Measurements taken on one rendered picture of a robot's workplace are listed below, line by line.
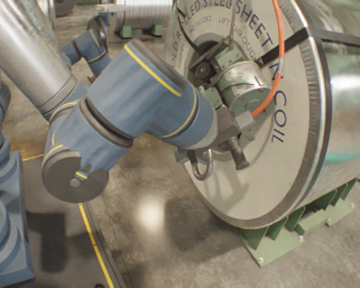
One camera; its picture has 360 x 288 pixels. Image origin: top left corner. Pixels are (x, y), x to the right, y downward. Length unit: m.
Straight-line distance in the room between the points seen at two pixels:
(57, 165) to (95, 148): 0.06
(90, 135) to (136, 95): 0.08
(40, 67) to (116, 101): 0.20
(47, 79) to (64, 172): 0.19
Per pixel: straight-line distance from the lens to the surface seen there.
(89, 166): 0.38
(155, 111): 0.35
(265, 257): 1.51
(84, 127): 0.35
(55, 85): 0.49
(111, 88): 0.34
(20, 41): 0.48
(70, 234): 1.13
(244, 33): 0.93
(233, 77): 0.73
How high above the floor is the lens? 1.24
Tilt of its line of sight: 35 degrees down
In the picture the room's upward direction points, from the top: 5 degrees clockwise
